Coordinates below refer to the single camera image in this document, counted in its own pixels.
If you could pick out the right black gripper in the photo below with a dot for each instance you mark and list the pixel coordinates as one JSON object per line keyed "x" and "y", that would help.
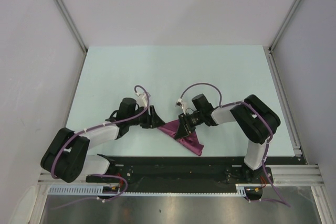
{"x": 184, "y": 128}

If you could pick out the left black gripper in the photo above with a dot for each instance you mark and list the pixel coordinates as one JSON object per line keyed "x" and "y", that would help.
{"x": 152, "y": 120}

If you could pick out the purple cloth napkin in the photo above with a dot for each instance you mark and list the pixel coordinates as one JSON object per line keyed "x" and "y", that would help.
{"x": 190, "y": 142}

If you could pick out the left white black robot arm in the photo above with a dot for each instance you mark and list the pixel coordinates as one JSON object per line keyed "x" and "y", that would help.
{"x": 66, "y": 156}

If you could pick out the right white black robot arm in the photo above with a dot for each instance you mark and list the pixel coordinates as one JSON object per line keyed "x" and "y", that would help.
{"x": 258, "y": 122}

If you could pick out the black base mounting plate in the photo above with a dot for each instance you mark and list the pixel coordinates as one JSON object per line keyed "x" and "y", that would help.
{"x": 112, "y": 178}

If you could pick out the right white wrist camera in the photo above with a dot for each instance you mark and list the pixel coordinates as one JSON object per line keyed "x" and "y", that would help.
{"x": 183, "y": 105}

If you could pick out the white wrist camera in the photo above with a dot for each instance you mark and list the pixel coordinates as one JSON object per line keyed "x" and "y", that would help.
{"x": 183, "y": 105}
{"x": 142, "y": 99}

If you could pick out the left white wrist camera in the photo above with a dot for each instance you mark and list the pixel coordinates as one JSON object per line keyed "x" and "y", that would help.
{"x": 142, "y": 99}

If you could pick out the aluminium rail frame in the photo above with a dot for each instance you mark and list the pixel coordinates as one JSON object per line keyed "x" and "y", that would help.
{"x": 280, "y": 175}

